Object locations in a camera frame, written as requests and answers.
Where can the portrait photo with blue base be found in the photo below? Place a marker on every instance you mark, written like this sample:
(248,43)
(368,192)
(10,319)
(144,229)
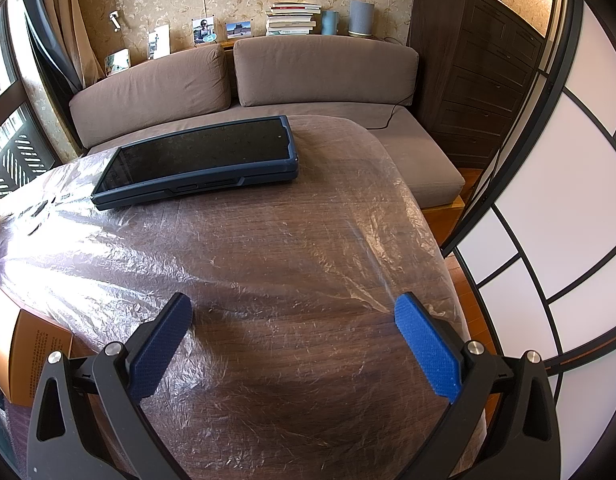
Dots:
(205,31)

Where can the golden brown cardboard box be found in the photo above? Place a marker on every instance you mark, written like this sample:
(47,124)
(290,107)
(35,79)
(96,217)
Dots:
(33,350)

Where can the dark framed window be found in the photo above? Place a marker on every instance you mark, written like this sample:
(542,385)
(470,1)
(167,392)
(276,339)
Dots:
(18,160)

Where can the metal wall lamp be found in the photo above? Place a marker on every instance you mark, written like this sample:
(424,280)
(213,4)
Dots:
(116,20)

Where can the dark wooden dresser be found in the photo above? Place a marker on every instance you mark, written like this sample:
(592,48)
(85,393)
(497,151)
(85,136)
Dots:
(472,70)

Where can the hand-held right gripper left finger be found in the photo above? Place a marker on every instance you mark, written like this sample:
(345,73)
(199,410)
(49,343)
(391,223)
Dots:
(160,345)

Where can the dark curtain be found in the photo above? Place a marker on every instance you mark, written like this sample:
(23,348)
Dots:
(43,60)

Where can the brown sofa back cushion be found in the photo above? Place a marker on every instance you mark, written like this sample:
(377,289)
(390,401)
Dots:
(328,70)
(153,95)

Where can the curved photo frame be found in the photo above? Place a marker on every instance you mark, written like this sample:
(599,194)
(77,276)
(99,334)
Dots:
(117,62)

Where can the clear plastic table sheet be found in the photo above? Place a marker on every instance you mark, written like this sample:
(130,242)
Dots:
(268,240)

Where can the small blue cylinder speaker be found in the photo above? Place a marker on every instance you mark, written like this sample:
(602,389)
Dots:
(330,22)

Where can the large grey-blue cylinder speaker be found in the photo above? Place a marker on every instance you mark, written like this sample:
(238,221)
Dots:
(360,17)

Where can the building photo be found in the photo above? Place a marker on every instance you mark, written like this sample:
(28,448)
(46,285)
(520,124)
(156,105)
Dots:
(239,29)

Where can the beige curtain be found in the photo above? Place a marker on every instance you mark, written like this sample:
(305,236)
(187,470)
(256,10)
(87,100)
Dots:
(63,20)

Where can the tablet in blue case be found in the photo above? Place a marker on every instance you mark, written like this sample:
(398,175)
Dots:
(198,155)

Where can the black framed white partition screen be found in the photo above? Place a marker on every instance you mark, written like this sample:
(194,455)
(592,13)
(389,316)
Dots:
(562,185)

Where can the stack of books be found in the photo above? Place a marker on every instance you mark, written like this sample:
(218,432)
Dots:
(293,20)

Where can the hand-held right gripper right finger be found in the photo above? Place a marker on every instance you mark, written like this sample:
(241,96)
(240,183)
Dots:
(430,345)

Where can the tall standing photo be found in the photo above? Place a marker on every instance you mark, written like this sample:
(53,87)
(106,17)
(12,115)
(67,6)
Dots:
(159,41)

